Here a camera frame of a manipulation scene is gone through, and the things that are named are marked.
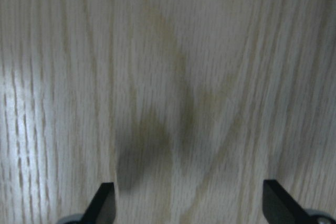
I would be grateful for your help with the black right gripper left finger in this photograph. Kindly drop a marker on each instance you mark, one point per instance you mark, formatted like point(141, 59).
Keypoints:
point(102, 208)

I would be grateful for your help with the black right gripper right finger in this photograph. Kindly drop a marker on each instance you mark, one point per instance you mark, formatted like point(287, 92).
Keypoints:
point(279, 207)

